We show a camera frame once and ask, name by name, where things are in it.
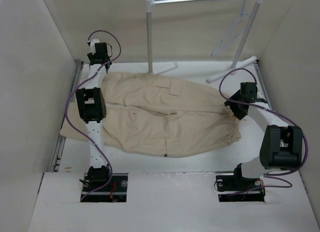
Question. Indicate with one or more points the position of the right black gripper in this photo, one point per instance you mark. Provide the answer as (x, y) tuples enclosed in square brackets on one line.
[(238, 114)]

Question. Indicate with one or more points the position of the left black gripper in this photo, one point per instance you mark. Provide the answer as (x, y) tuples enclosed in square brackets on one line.
[(91, 56)]

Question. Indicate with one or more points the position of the beige trousers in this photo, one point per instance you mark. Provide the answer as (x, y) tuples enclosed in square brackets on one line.
[(156, 115)]

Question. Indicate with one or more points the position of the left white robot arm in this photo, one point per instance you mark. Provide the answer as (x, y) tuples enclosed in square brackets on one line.
[(92, 110)]

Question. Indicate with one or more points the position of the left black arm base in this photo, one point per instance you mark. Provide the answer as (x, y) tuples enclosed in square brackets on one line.
[(101, 186)]

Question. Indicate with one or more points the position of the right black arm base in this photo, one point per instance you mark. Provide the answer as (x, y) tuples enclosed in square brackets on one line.
[(234, 188)]

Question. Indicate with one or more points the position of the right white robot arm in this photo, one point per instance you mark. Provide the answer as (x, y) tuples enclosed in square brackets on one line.
[(282, 144)]

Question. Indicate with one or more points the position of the light blue wire hanger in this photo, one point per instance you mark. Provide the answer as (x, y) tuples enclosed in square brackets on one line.
[(235, 30)]

